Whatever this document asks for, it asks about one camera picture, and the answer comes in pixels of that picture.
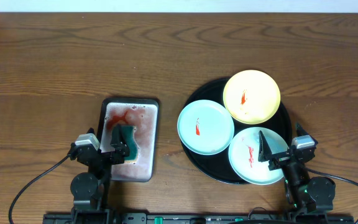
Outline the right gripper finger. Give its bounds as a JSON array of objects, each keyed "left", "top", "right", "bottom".
[
  {"left": 295, "top": 122, "right": 308, "bottom": 137},
  {"left": 258, "top": 131, "right": 272, "bottom": 162}
]

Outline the green yellow sponge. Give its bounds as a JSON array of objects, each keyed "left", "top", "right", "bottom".
[{"left": 119, "top": 125, "right": 138, "bottom": 162}]

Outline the light blue plate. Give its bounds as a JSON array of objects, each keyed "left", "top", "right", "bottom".
[
  {"left": 228, "top": 127, "right": 288, "bottom": 185},
  {"left": 177, "top": 100, "right": 234, "bottom": 156}
]

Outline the yellow plate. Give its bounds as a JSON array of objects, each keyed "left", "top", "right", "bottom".
[{"left": 223, "top": 70, "right": 281, "bottom": 124}]

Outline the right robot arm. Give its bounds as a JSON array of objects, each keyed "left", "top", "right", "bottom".
[{"left": 258, "top": 124, "right": 336, "bottom": 217}]

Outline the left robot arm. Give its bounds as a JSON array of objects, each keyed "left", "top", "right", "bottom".
[{"left": 68, "top": 124, "right": 130, "bottom": 211}]

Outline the black rectangular soapy tray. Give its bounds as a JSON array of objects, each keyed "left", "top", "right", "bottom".
[{"left": 97, "top": 97, "right": 159, "bottom": 182}]

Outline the round black serving tray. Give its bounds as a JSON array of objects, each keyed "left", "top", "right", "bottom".
[{"left": 182, "top": 77, "right": 292, "bottom": 185}]

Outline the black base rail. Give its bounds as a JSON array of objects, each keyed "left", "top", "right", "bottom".
[{"left": 42, "top": 212, "right": 356, "bottom": 224}]

